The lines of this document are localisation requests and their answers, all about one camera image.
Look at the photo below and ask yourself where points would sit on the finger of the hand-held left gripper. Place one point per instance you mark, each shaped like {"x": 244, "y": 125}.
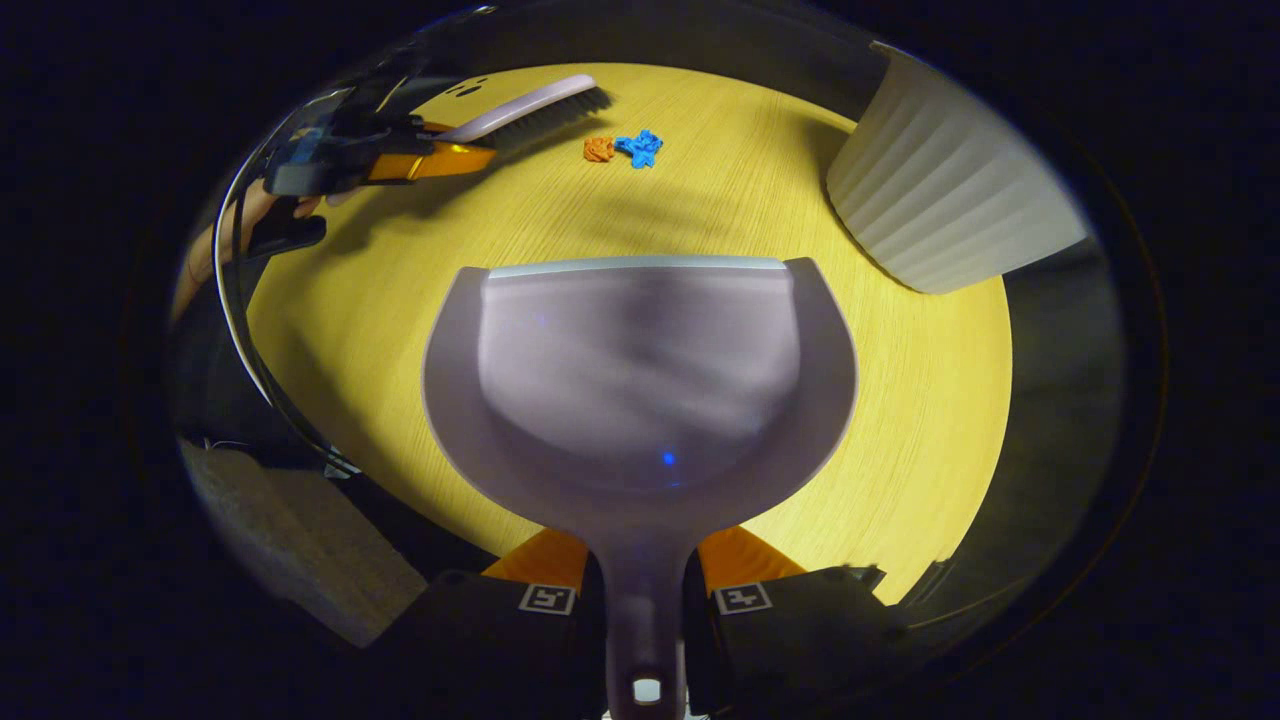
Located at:
{"x": 440, "y": 160}

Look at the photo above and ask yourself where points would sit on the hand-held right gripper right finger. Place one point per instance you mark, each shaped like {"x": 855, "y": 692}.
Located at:
{"x": 800, "y": 640}

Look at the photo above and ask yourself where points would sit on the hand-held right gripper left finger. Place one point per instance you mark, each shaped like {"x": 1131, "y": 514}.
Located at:
{"x": 480, "y": 640}

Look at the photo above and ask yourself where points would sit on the orange paper scrap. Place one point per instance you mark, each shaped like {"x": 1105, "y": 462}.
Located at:
{"x": 598, "y": 150}

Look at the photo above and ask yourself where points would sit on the blue paper scrap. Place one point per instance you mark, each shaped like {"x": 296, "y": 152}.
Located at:
{"x": 640, "y": 148}

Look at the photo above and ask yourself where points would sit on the white ribbed garbage bin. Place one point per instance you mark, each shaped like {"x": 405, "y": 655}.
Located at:
{"x": 940, "y": 190}

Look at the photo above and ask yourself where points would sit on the yellow wooden desktop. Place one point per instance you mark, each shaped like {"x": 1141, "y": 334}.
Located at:
{"x": 400, "y": 260}

